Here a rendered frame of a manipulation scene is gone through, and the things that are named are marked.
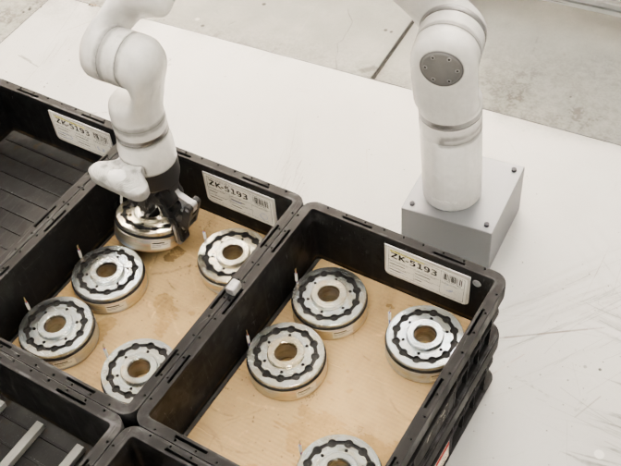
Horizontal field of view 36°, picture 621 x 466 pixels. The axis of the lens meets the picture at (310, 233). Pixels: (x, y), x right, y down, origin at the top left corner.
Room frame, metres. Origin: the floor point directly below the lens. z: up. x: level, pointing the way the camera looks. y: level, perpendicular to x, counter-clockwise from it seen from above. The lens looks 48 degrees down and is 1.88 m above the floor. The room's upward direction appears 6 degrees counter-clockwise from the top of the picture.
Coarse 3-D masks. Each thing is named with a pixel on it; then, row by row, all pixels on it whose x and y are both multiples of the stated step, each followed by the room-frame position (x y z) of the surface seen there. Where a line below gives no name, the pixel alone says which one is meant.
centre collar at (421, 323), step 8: (424, 320) 0.74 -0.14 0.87; (408, 328) 0.73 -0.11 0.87; (416, 328) 0.73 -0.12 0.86; (432, 328) 0.73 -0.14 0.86; (440, 328) 0.72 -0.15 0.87; (408, 336) 0.72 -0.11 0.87; (440, 336) 0.71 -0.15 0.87; (416, 344) 0.70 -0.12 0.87; (424, 344) 0.70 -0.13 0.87; (432, 344) 0.70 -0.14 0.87; (440, 344) 0.70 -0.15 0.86
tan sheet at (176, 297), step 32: (192, 224) 0.99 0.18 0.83; (224, 224) 0.98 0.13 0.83; (160, 256) 0.93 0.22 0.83; (192, 256) 0.92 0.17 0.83; (64, 288) 0.89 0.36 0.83; (160, 288) 0.87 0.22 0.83; (192, 288) 0.86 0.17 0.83; (96, 320) 0.83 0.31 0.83; (128, 320) 0.82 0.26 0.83; (160, 320) 0.81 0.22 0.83; (192, 320) 0.81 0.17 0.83; (96, 352) 0.77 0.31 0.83; (96, 384) 0.72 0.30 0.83
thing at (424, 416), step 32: (288, 224) 0.88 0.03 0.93; (352, 224) 0.86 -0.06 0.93; (448, 256) 0.79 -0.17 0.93; (224, 320) 0.73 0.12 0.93; (480, 320) 0.68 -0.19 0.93; (192, 352) 0.68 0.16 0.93; (160, 384) 0.64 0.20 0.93; (448, 384) 0.60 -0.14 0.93; (416, 416) 0.56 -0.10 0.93; (192, 448) 0.55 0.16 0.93
